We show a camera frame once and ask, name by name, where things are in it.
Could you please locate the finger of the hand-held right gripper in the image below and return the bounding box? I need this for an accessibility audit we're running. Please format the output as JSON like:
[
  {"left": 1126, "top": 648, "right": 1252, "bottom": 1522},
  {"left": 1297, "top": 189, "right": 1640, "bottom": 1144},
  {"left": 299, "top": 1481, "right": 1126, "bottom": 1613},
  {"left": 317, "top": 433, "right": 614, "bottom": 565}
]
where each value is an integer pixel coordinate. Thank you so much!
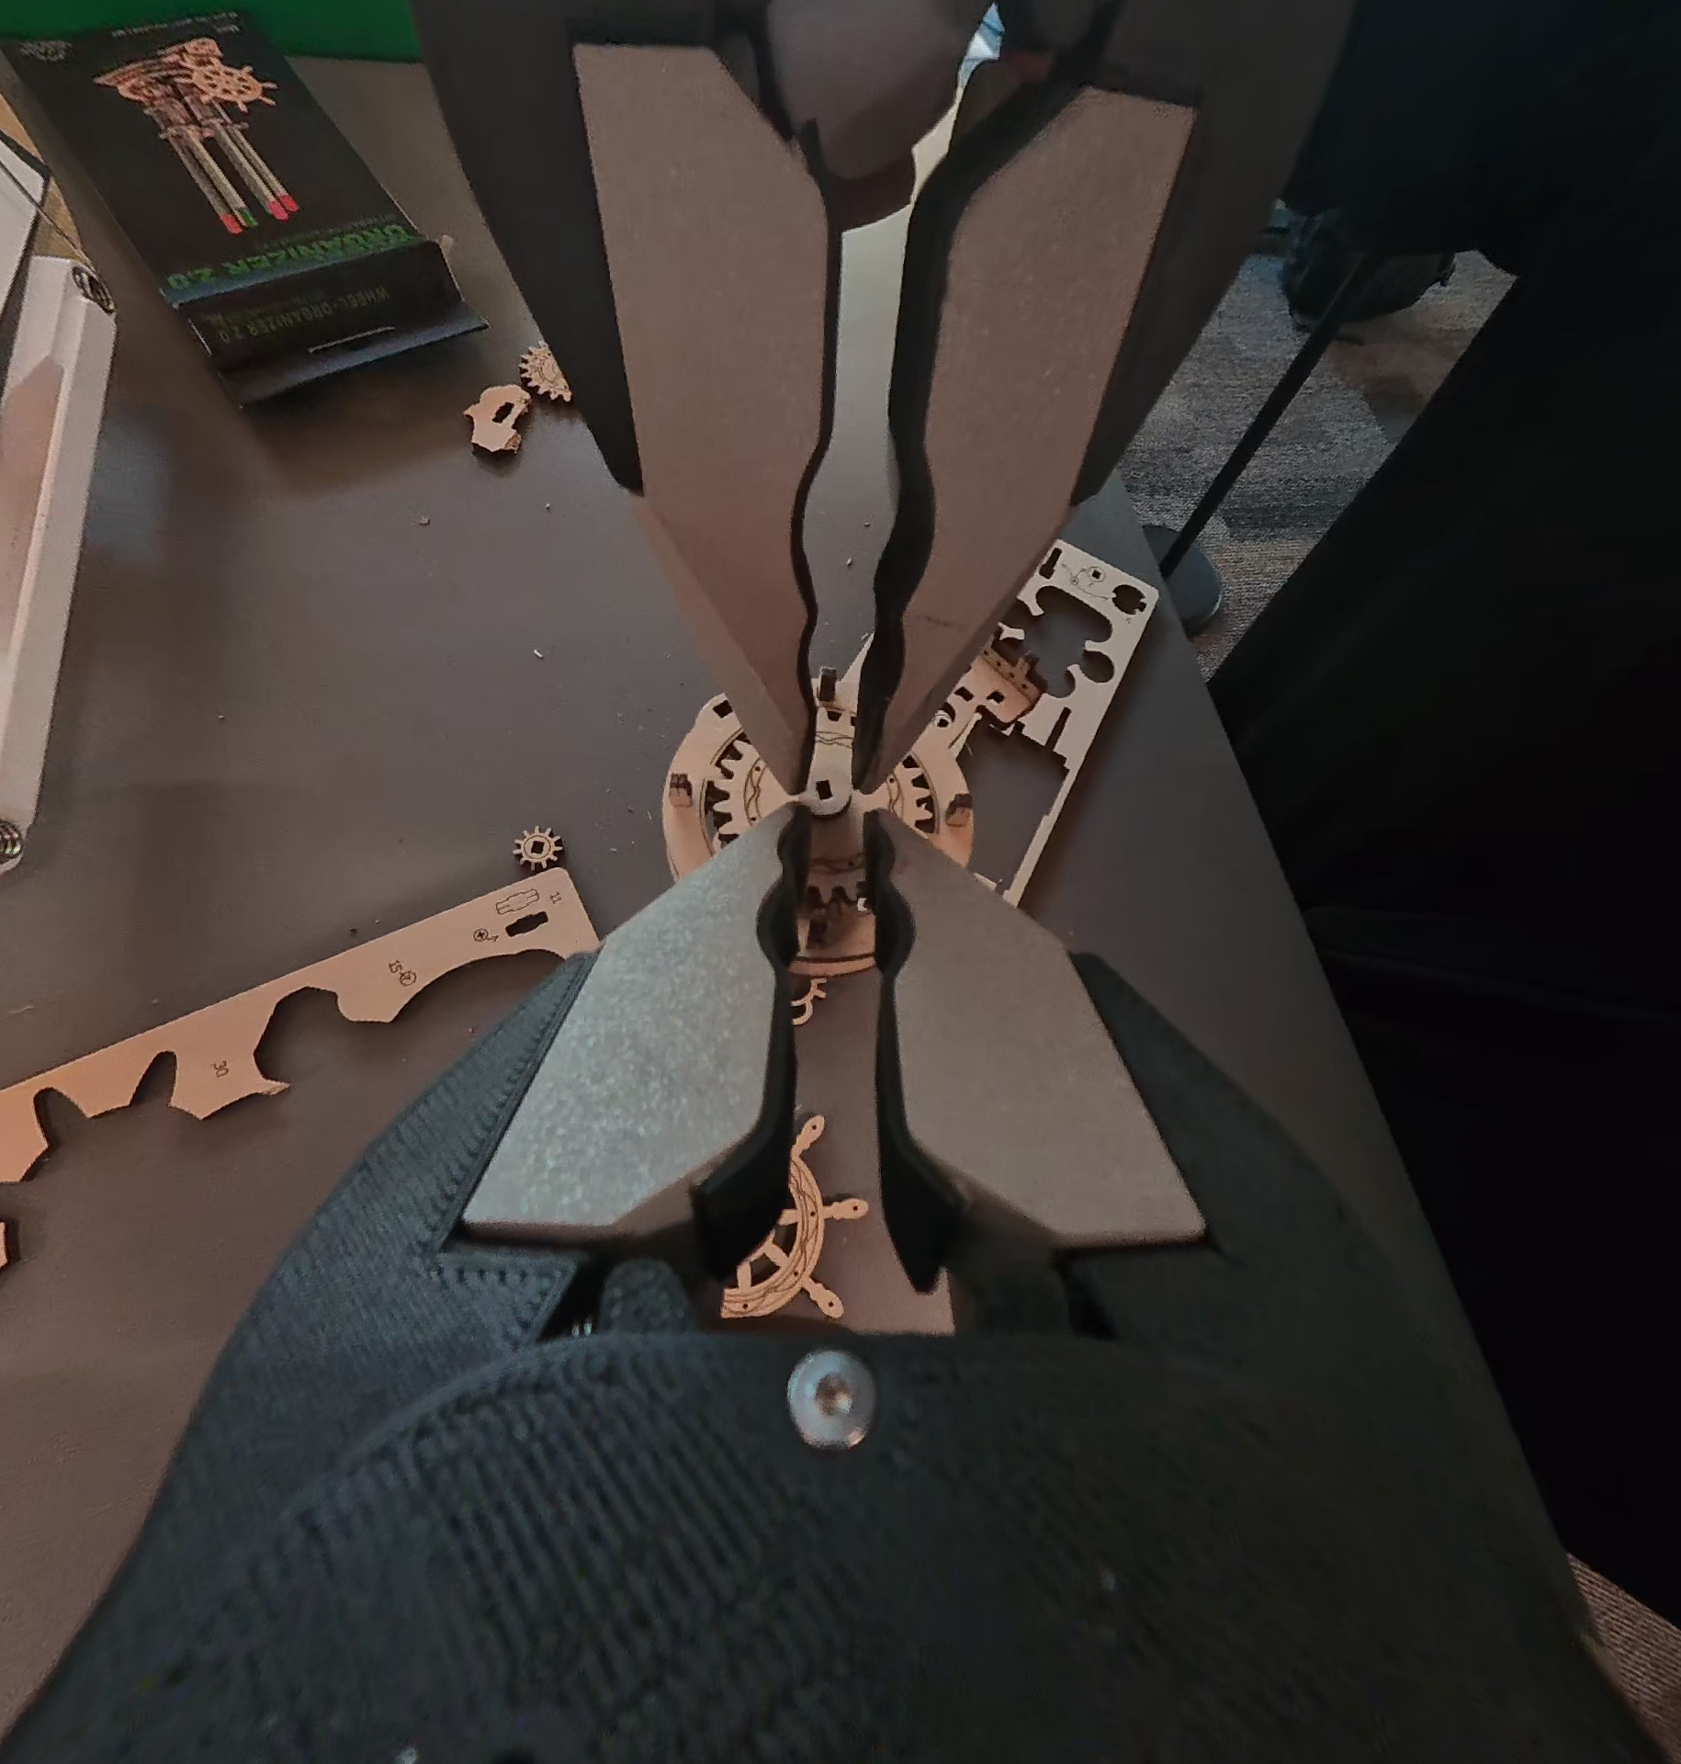
[
  {"left": 853, "top": 81, "right": 1201, "bottom": 800},
  {"left": 569, "top": 42, "right": 845, "bottom": 798}
]

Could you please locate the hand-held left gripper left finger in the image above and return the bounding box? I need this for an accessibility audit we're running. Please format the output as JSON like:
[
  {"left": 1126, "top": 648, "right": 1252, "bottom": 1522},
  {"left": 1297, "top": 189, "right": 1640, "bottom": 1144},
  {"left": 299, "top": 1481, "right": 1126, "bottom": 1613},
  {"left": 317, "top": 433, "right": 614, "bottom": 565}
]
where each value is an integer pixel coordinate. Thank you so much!
[{"left": 459, "top": 804, "right": 803, "bottom": 1282}]

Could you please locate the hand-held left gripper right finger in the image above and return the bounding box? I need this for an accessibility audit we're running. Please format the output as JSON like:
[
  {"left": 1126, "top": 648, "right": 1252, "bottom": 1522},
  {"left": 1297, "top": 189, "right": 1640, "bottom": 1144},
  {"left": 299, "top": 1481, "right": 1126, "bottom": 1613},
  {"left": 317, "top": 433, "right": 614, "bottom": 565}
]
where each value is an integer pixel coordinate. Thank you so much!
[{"left": 866, "top": 811, "right": 1211, "bottom": 1294}]

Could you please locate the round wooden gear model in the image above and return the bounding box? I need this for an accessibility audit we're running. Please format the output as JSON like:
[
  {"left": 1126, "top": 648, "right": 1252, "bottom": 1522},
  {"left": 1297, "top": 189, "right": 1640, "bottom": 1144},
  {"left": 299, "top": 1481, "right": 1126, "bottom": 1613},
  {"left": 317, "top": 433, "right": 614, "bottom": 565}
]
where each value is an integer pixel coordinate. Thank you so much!
[{"left": 662, "top": 664, "right": 982, "bottom": 1028}]

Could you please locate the green plastic bin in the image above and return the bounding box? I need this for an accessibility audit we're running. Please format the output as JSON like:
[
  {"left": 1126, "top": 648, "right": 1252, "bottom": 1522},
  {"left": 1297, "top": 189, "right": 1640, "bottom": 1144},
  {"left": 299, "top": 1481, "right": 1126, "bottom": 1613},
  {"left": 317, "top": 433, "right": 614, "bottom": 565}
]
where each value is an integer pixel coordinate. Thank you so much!
[{"left": 254, "top": 0, "right": 416, "bottom": 63}]

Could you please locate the rectangular wooden cut-out sheet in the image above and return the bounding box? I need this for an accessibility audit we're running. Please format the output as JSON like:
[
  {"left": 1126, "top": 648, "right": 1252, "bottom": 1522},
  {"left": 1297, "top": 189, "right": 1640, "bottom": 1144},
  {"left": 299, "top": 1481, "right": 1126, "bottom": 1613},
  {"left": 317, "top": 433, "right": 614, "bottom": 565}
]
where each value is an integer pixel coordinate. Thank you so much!
[{"left": 943, "top": 540, "right": 1160, "bottom": 910}]

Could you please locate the wooden ship wheel part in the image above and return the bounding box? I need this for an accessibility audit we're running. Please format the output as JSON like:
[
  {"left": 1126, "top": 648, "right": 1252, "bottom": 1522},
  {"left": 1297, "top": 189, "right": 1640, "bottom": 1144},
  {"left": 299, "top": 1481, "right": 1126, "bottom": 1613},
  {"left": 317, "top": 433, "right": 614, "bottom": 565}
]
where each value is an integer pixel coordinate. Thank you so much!
[{"left": 719, "top": 1115, "right": 872, "bottom": 1323}]

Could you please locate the long wooden scrap strip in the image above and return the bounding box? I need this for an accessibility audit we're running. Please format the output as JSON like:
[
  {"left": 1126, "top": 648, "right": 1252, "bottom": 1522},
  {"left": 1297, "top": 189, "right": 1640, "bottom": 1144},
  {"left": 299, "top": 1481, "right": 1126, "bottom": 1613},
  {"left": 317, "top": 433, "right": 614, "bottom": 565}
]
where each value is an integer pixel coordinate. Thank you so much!
[{"left": 0, "top": 869, "right": 606, "bottom": 1331}]

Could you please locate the black kit box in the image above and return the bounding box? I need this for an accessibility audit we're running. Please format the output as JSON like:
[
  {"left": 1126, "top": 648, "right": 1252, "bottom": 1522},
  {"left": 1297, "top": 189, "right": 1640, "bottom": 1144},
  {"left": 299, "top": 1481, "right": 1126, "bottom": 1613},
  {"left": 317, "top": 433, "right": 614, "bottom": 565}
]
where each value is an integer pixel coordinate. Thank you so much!
[{"left": 0, "top": 20, "right": 490, "bottom": 408}]

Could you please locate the black pole stand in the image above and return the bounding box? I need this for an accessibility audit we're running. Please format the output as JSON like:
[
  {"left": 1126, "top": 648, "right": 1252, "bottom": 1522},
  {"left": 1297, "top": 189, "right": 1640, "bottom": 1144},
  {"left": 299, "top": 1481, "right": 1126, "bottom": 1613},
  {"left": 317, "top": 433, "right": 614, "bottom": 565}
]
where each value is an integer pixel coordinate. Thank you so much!
[{"left": 1158, "top": 248, "right": 1380, "bottom": 638}]

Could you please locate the dark bag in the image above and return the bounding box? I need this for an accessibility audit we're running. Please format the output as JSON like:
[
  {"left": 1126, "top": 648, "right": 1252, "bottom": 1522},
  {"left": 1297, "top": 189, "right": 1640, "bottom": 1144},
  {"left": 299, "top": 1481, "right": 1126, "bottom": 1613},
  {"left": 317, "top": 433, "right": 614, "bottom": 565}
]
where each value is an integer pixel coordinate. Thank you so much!
[{"left": 1274, "top": 205, "right": 1463, "bottom": 333}]

